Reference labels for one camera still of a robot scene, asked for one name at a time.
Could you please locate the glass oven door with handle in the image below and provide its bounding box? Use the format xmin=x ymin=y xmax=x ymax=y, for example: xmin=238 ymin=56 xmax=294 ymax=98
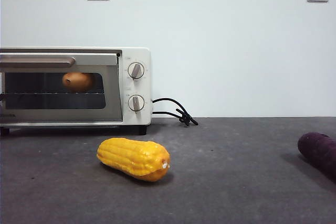
xmin=0 ymin=52 xmax=124 ymax=124

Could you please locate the white Toshiba toaster oven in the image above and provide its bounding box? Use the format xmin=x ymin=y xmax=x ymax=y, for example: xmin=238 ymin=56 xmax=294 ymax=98
xmin=0 ymin=47 xmax=152 ymax=137

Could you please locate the metal wire oven rack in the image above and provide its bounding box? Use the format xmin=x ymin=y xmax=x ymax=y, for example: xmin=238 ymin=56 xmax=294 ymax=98
xmin=0 ymin=91 xmax=106 ymax=97

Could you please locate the yellow corn cob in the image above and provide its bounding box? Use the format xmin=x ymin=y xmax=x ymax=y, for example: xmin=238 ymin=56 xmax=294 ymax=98
xmin=96 ymin=137 xmax=171 ymax=183

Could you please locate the purple sweet potato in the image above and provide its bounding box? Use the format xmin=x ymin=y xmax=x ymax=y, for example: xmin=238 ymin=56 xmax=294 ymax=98
xmin=297 ymin=132 xmax=336 ymax=186

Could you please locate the oven knob with beige grip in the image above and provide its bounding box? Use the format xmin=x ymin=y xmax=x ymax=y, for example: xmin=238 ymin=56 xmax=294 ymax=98
xmin=127 ymin=62 xmax=145 ymax=80
xmin=127 ymin=94 xmax=145 ymax=112

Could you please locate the brown potato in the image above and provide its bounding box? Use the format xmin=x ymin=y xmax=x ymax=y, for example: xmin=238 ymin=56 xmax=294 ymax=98
xmin=61 ymin=71 xmax=94 ymax=94

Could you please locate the black oven power cable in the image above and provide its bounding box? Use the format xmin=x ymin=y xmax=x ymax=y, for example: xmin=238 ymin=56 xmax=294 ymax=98
xmin=151 ymin=98 xmax=199 ymax=127

